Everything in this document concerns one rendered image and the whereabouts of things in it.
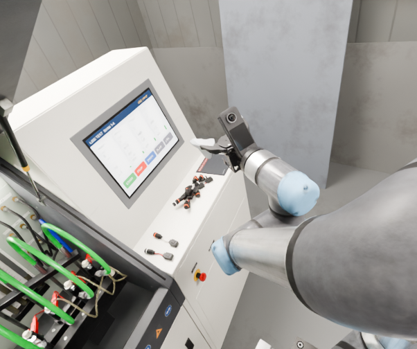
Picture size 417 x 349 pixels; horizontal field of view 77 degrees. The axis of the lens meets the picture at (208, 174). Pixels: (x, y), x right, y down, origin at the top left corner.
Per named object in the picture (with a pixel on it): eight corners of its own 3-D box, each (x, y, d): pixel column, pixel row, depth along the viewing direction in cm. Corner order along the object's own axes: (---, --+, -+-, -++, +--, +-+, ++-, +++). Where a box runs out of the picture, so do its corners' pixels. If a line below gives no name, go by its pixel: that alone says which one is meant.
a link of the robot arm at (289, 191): (291, 228, 51) (290, 197, 45) (255, 196, 59) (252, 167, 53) (321, 208, 53) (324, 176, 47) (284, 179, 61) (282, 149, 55)
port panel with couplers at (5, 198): (37, 265, 102) (-26, 213, 83) (31, 262, 104) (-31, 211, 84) (62, 238, 110) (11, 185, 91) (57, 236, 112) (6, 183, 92)
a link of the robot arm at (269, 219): (252, 237, 64) (246, 207, 57) (289, 214, 67) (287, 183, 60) (273, 261, 58) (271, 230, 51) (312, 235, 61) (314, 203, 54)
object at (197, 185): (192, 214, 114) (189, 206, 111) (172, 209, 119) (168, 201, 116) (214, 179, 129) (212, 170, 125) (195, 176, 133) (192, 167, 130)
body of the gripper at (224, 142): (222, 163, 71) (248, 186, 63) (212, 139, 66) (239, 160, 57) (244, 147, 73) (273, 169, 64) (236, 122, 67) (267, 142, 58)
